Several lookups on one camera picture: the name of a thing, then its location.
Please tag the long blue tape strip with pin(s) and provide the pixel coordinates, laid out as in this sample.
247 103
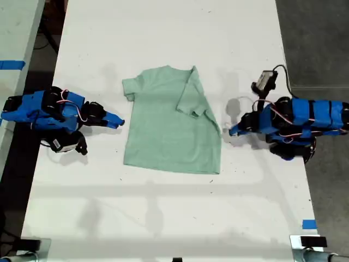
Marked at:
11 65

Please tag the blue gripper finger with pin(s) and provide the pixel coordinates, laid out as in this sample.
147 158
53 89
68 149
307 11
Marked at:
237 133
239 126
111 124
114 117

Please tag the small black clip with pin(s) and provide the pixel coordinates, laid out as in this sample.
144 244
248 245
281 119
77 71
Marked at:
177 259

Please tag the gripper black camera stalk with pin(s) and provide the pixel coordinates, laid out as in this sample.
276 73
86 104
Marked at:
261 101
81 144

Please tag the metal table bracket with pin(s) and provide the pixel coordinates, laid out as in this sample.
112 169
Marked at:
45 252
295 249

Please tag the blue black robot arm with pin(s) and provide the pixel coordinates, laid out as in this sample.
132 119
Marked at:
41 112
313 114

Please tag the short blue tape strip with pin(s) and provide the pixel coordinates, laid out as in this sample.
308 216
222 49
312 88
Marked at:
309 224

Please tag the small black box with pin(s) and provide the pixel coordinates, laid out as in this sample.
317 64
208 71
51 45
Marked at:
313 241
30 244

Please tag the white side table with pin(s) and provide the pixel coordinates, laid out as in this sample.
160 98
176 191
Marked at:
16 32

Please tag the pale green T-shirt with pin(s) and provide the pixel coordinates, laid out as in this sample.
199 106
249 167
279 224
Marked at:
169 122

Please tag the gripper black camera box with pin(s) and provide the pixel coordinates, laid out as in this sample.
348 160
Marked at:
64 144
265 80

